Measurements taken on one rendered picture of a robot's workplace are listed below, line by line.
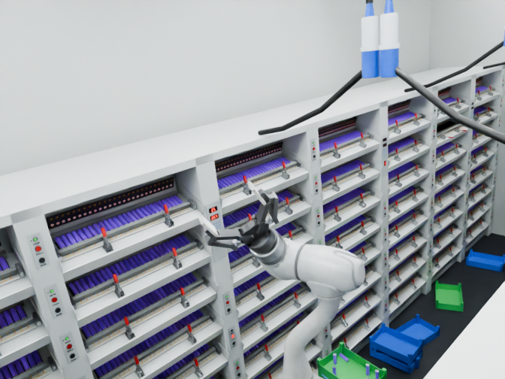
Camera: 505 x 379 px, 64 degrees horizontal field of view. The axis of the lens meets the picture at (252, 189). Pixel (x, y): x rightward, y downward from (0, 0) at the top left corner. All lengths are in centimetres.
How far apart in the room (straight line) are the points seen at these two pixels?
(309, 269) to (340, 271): 8
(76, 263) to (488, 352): 130
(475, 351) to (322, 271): 47
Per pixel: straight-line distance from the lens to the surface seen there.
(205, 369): 216
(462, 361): 68
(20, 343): 165
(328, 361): 248
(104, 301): 170
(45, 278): 156
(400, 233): 328
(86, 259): 160
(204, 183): 174
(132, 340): 180
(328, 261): 107
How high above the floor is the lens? 217
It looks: 19 degrees down
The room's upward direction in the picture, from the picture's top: 7 degrees counter-clockwise
